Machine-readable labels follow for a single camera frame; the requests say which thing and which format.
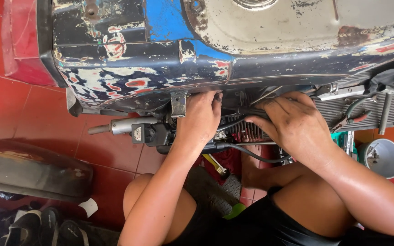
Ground person's left hand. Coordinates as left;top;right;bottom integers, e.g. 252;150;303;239
175;90;223;147

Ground person's right hand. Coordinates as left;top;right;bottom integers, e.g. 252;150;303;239
244;91;336;167

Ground black ribbed tool handle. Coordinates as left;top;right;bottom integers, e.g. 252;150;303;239
236;107;270;119

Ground scooter engine with cooling fins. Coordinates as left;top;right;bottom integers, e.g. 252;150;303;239
214;87;291;165

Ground green tool box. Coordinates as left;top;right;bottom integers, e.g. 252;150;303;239
330;131;359;162

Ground yellow wrench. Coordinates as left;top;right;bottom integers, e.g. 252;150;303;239
202;153;231;179

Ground black ignition coil box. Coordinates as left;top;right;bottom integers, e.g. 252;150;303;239
131;122;176;148

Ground red cloth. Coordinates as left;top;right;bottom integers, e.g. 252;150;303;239
193;148;243;186

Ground silver metal bar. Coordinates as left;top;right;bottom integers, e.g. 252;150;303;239
316;84;394;102

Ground silver shock absorber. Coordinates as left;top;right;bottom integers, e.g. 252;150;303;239
88;116;160;136

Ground person's right leg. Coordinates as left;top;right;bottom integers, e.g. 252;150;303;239
240;136;356;238

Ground person's leg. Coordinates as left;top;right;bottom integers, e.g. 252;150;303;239
123;173;198;245
240;136;356;238

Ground black checkered rubber mat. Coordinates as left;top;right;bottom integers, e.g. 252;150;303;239
183;165;243;218

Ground scooter body with peeling paint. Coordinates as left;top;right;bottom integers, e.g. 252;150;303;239
36;0;394;117

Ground grey metal rod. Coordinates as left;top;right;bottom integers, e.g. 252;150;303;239
378;93;393;135

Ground green plastic piece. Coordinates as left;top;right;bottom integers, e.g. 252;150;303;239
222;203;247;220

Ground person's left leg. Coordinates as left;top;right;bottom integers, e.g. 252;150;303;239
123;173;198;245

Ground person's black shorts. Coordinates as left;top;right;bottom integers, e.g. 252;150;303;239
163;186;394;246

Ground cream rusty fuel tank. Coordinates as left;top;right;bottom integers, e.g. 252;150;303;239
183;0;394;56

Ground black cloth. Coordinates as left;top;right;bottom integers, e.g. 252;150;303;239
367;59;394;95

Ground white paper scrap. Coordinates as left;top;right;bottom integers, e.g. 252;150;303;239
78;197;99;219

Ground black sandal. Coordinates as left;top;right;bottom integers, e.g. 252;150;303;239
58;220;90;246
3;209;42;246
39;206;61;246

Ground dark scooter side panel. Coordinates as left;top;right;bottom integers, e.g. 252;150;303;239
0;137;94;204

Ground red scooter tail light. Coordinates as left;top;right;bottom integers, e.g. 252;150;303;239
1;0;60;87

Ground rusty metal bracket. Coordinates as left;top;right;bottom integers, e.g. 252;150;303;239
170;90;188;118

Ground black cable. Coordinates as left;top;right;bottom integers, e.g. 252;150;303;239
216;141;291;164

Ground red-handled pliers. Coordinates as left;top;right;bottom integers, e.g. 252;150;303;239
330;110;373;134

